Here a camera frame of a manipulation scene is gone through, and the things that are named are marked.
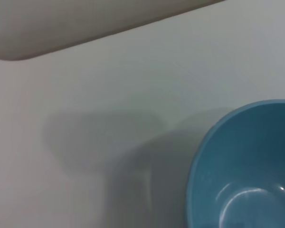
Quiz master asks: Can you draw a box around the blue plastic bowl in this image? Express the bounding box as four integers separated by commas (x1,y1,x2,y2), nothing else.
184,99,285,228

